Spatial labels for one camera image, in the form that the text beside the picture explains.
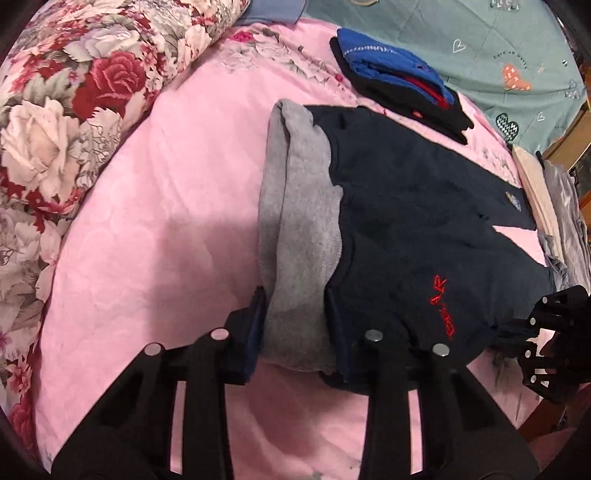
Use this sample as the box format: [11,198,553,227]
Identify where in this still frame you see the navy pants with grey lining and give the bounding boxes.
[259,99,555,391]

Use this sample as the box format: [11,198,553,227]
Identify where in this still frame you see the grey crumpled garment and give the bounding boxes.
[544,160,590,293]

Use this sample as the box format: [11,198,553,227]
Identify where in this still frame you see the cream quilted pillow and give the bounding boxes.
[511,145,565,262]

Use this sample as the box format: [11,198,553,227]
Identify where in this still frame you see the wooden display cabinet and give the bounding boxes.
[543,102,591,171]

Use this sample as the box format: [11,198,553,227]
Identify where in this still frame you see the pink bed sheet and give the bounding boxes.
[33,20,522,479]

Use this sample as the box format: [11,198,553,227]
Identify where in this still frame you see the teal heart print blanket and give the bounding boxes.
[304,0,587,153]

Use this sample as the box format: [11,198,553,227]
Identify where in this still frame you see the folded black garment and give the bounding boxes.
[329,37,474,145]

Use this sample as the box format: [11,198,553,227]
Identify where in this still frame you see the folded blue garment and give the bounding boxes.
[337,28,456,108]

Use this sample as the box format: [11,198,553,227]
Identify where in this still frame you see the floral rolled quilt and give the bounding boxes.
[1,1,247,453]

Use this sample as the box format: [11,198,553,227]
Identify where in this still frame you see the blue striped pillow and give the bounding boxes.
[235,0,307,26]

